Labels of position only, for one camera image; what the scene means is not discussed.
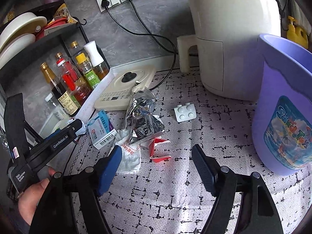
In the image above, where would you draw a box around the blue white medicine box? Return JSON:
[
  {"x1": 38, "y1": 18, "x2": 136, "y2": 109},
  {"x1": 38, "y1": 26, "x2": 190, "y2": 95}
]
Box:
[{"x1": 87, "y1": 110, "x2": 117, "y2": 150}]

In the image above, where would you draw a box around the snack packet on rack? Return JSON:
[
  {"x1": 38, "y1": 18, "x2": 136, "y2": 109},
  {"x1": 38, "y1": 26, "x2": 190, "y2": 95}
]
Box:
[{"x1": 52, "y1": 3, "x2": 78, "y2": 25}]

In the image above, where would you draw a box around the white blue paper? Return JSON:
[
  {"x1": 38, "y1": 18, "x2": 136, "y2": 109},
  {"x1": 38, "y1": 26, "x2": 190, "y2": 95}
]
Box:
[{"x1": 66, "y1": 118, "x2": 87, "y2": 136}]

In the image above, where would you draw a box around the left black power cable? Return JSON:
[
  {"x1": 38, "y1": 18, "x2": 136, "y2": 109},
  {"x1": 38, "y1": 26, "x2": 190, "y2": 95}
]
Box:
[{"x1": 101, "y1": 0, "x2": 177, "y2": 54}]

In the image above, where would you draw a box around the white cap clear jar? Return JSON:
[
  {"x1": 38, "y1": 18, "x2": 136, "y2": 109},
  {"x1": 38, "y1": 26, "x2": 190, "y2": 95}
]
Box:
[{"x1": 45, "y1": 93, "x2": 69, "y2": 121}]

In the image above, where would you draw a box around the white plate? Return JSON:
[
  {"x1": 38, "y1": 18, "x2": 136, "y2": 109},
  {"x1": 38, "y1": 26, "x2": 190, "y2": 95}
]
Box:
[{"x1": 0, "y1": 33, "x2": 35, "y2": 68}]

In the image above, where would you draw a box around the red cap oil bottle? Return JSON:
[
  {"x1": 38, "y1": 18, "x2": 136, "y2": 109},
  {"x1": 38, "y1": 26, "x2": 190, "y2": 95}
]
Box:
[{"x1": 56, "y1": 52, "x2": 91, "y2": 106}]

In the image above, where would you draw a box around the dark soy sauce bottle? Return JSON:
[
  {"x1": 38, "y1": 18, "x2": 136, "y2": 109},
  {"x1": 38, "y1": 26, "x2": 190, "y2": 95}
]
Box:
[{"x1": 40, "y1": 62, "x2": 79, "y2": 117}]

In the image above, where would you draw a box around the white top oil dispenser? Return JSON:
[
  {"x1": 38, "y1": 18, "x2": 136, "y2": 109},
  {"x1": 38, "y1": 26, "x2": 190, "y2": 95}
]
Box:
[{"x1": 83, "y1": 41, "x2": 109, "y2": 80}]

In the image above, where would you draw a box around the silver foil snack bag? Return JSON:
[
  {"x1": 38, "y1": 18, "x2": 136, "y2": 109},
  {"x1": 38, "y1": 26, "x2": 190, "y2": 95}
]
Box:
[{"x1": 124, "y1": 87, "x2": 165, "y2": 145}]

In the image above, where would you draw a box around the red container on rack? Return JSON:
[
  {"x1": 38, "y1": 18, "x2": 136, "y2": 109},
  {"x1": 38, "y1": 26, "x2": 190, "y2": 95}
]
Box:
[{"x1": 35, "y1": 16, "x2": 68, "y2": 41}]

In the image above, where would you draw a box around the gold cap clear bottle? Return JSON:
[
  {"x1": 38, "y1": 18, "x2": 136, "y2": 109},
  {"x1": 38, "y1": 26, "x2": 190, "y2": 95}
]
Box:
[{"x1": 70, "y1": 41, "x2": 85, "y2": 64}]

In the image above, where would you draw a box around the black power cable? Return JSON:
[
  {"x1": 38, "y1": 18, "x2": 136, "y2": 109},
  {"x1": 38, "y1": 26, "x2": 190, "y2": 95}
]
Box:
[
  {"x1": 101, "y1": 0, "x2": 177, "y2": 54},
  {"x1": 121, "y1": 0, "x2": 177, "y2": 91}
]

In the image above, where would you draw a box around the white printed paper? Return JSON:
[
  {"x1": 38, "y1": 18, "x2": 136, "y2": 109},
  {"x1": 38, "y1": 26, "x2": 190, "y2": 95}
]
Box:
[{"x1": 114, "y1": 128, "x2": 165, "y2": 176}]

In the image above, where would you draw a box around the yellow detergent bottle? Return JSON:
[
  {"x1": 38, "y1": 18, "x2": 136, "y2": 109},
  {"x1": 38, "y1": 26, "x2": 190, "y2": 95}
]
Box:
[{"x1": 287, "y1": 16, "x2": 308, "y2": 49}]

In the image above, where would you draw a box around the purple plastic bucket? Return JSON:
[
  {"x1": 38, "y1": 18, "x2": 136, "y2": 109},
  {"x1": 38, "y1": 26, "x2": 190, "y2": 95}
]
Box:
[{"x1": 252, "y1": 34, "x2": 311, "y2": 176}]

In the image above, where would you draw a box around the black metal rack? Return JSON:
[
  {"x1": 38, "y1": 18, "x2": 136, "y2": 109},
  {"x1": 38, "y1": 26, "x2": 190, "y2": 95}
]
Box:
[{"x1": 0, "y1": 0, "x2": 111, "y2": 147}]

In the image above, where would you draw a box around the red white carton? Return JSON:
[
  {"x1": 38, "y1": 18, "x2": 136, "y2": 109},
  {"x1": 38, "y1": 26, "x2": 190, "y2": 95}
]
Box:
[{"x1": 149, "y1": 137, "x2": 172, "y2": 163}]

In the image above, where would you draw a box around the yellow cap green label bottle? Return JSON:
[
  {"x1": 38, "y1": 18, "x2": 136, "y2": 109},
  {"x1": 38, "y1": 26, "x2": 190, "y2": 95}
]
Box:
[{"x1": 75, "y1": 52, "x2": 100, "y2": 90}]

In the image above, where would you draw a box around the person's left hand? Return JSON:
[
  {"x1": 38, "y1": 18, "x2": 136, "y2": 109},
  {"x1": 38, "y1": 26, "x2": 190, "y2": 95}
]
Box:
[{"x1": 18, "y1": 178, "x2": 50, "y2": 226}]

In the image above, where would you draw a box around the white air fryer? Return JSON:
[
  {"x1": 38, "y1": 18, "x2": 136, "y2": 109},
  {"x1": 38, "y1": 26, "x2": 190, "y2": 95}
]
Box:
[{"x1": 177, "y1": 0, "x2": 281, "y2": 101}]

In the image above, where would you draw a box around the white induction cooker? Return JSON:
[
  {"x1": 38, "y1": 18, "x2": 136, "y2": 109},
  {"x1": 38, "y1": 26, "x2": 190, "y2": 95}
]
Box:
[{"x1": 94, "y1": 65, "x2": 156, "y2": 111}]

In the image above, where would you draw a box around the large white bowl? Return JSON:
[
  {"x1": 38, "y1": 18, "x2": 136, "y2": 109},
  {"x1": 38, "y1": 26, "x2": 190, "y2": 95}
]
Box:
[{"x1": 1, "y1": 12, "x2": 47, "y2": 50}]

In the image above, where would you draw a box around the patterned table mat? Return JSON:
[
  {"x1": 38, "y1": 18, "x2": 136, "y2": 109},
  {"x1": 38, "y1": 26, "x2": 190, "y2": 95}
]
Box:
[{"x1": 63, "y1": 67, "x2": 312, "y2": 234}]

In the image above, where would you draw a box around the right black power cable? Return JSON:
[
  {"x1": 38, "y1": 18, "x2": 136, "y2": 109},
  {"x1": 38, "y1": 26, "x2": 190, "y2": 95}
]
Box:
[{"x1": 121, "y1": 0, "x2": 177, "y2": 91}]

